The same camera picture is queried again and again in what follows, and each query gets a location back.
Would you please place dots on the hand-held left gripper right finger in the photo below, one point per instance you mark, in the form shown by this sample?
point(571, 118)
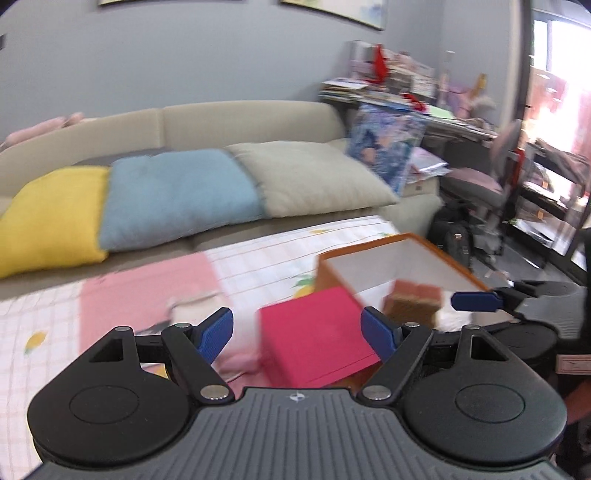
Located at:
point(379, 334)

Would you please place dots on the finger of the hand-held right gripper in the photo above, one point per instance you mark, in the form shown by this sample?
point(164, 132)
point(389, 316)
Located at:
point(475, 301)

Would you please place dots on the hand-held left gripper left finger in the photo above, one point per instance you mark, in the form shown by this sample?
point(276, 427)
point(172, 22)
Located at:
point(214, 334)

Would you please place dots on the brown sponge block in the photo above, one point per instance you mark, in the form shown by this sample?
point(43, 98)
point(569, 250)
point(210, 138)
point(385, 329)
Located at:
point(411, 304)

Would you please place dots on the orange cardboard box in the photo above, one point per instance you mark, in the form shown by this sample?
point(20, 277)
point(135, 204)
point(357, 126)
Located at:
point(351, 272)

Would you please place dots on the person's right forearm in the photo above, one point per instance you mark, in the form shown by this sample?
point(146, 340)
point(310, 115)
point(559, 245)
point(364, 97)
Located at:
point(579, 404)

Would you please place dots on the pink cloth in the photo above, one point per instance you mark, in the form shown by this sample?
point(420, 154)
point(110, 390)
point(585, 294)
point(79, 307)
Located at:
point(240, 364)

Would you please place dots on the magenta storage box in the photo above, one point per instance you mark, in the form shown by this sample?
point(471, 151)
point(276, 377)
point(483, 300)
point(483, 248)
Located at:
point(314, 332)

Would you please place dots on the black backpack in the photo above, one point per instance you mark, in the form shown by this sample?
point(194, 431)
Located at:
point(450, 235)

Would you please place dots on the pink and white checked mat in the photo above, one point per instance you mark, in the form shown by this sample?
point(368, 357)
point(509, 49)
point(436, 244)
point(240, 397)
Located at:
point(258, 263)

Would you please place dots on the black metal rack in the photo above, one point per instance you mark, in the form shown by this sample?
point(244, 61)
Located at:
point(545, 203)

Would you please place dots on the pink and grey desk chair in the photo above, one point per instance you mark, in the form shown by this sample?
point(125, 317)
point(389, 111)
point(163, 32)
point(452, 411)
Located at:
point(475, 182)

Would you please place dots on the pink plastic bag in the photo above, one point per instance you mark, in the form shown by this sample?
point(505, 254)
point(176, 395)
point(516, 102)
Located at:
point(429, 164)

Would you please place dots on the light blue pillow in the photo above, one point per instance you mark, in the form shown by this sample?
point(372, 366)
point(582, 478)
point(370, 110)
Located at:
point(175, 194)

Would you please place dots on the grey-green pillow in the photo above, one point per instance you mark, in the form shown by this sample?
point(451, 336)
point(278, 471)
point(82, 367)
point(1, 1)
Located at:
point(314, 180)

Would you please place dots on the cluttered desk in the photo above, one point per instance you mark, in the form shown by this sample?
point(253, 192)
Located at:
point(457, 127)

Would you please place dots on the blue printed pillow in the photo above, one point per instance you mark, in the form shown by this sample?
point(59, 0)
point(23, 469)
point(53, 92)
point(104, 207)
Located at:
point(383, 143)

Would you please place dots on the yellow pillow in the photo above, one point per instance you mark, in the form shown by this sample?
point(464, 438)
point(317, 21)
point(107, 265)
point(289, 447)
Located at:
point(51, 217)

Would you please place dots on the purple unicorn plush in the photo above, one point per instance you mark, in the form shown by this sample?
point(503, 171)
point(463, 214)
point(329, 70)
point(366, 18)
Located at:
point(468, 99)

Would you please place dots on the red cloth ornament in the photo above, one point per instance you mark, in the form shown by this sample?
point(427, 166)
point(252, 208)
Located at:
point(415, 102)

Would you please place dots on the beige sofa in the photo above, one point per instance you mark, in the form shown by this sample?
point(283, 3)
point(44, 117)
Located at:
point(240, 124)

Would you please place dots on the desk calendar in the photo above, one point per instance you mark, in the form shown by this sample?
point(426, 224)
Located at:
point(424, 81)

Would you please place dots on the stack of books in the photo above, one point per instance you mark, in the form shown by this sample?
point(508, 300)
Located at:
point(344, 91)

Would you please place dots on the red hanging ornament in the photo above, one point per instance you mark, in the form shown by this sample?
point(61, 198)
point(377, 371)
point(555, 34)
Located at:
point(381, 64)

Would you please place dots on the pink plush toy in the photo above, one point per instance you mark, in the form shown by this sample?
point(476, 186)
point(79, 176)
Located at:
point(41, 127)

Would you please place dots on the large framed wall picture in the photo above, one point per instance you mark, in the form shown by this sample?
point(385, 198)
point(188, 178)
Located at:
point(332, 11)

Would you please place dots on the small framed wall picture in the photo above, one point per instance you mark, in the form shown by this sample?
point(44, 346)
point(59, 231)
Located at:
point(117, 2)

